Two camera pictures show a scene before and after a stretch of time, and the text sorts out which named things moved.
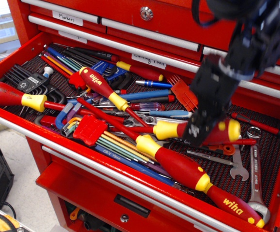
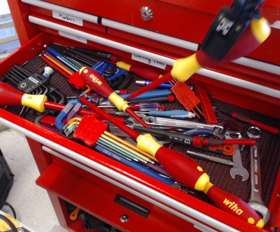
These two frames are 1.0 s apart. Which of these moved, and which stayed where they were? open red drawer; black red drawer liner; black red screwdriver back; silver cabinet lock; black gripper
Moved: black gripper
Stayed: silver cabinet lock; open red drawer; black red screwdriver back; black red drawer liner
